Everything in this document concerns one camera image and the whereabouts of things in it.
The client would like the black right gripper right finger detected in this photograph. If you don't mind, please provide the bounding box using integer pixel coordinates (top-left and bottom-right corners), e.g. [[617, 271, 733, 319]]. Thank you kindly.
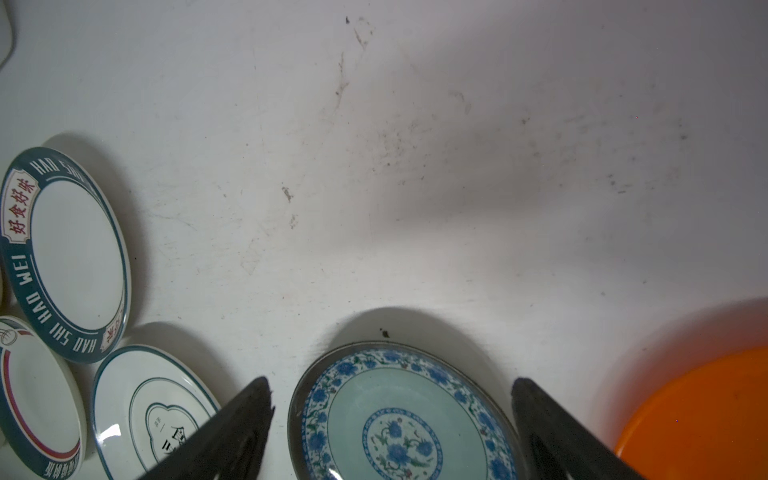
[[511, 377, 642, 479]]

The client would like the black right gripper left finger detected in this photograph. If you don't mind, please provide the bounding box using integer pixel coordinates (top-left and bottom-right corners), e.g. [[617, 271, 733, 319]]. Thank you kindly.
[[144, 376, 275, 480]]

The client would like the teal blue floral plate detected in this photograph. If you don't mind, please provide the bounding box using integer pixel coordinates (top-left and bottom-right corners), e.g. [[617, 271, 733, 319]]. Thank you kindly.
[[287, 341, 527, 479]]

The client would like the white plastic bin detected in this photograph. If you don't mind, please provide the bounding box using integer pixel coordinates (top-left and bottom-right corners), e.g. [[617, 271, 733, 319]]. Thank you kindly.
[[0, 0, 15, 67]]

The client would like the white plate black outline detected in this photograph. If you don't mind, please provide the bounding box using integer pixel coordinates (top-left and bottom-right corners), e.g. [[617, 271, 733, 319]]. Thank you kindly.
[[91, 345, 220, 479]]

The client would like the orange plastic plate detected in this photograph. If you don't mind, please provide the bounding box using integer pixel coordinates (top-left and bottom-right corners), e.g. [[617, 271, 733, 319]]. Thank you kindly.
[[616, 348, 767, 479]]

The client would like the green red rimmed plate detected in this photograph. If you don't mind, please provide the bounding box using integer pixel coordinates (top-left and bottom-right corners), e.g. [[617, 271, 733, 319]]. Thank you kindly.
[[1, 316, 87, 479]]

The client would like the green rim lettered plate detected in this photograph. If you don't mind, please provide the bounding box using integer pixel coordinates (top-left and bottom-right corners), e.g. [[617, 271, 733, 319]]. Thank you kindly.
[[1, 147, 131, 364]]

